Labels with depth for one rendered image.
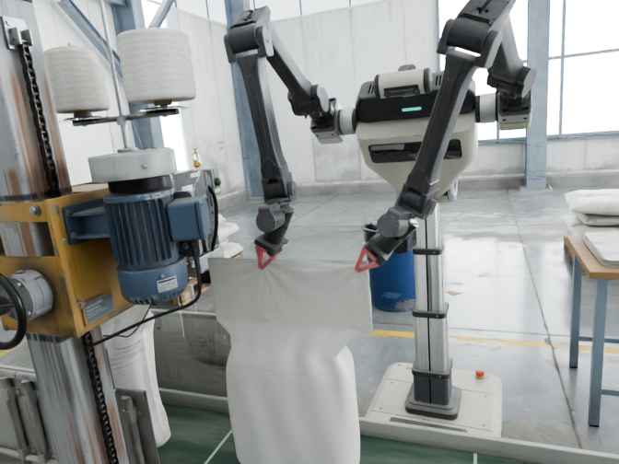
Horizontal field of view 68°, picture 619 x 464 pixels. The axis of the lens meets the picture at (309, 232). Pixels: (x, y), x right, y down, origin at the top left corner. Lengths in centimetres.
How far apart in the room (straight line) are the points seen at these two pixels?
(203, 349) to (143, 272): 100
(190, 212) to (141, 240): 12
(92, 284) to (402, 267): 262
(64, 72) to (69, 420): 85
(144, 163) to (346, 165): 865
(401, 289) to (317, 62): 688
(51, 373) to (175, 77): 75
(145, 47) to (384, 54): 838
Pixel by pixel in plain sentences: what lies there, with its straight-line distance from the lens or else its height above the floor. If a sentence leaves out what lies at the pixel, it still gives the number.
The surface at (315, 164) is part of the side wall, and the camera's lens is 976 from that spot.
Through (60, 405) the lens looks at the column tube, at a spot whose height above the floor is 84.
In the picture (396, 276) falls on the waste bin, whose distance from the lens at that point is 348.
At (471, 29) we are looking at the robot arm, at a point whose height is 159.
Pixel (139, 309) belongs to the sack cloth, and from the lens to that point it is 164.
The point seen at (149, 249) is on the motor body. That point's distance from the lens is 103.
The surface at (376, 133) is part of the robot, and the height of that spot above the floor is 140.
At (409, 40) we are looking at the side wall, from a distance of 933.
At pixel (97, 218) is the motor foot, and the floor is 128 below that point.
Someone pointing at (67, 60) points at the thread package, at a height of 165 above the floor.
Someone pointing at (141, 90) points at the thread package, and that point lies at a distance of 114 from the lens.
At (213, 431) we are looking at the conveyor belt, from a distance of 187.
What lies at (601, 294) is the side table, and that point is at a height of 64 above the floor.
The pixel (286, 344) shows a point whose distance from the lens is 134.
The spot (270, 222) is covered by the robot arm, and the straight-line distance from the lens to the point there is 117.
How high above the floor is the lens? 144
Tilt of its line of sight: 13 degrees down
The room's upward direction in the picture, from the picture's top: 5 degrees counter-clockwise
